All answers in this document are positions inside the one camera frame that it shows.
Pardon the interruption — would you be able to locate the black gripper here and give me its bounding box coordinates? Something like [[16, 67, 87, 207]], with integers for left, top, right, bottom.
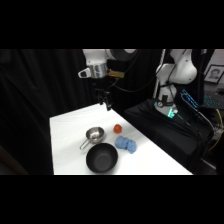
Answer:
[[94, 78, 113, 112]]

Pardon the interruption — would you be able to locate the red ball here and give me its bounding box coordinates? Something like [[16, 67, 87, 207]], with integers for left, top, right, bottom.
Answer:
[[113, 123, 123, 134]]

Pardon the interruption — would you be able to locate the black bowl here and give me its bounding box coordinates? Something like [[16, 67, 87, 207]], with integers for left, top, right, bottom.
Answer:
[[85, 142, 119, 174]]

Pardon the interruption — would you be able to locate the yellow wrist connector block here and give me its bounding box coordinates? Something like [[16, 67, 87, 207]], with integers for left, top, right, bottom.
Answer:
[[107, 69, 126, 80]]

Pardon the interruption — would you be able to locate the blue crumpled cloth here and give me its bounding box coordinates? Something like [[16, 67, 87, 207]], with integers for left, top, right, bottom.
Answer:
[[114, 134, 138, 155]]

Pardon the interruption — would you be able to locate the black robot stand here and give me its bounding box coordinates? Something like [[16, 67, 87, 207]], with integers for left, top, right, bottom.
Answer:
[[123, 98, 215, 175]]

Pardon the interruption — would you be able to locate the green indicator light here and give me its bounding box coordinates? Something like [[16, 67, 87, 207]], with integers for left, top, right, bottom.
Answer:
[[166, 108, 178, 120]]

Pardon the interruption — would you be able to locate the black curtain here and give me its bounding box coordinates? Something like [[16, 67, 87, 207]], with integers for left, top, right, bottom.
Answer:
[[0, 49, 161, 176]]

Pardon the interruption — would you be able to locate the blue lit electronic panel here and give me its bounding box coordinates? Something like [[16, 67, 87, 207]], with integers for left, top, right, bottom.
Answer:
[[180, 88, 201, 111]]

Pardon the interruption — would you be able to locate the blue lit keyboard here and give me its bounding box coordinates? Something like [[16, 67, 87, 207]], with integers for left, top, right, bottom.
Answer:
[[202, 93, 224, 110]]

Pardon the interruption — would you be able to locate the framed picture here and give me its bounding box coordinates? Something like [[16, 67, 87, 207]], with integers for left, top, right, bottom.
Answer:
[[203, 64, 224, 85]]

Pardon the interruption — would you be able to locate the steel pot with handle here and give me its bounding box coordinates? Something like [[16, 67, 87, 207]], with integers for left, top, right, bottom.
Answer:
[[78, 126, 106, 151]]

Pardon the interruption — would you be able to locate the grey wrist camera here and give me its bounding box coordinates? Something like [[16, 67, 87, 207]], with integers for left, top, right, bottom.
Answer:
[[77, 67, 92, 80]]

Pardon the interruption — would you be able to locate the yellow cable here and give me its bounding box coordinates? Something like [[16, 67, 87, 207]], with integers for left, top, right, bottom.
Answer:
[[209, 107, 224, 152]]

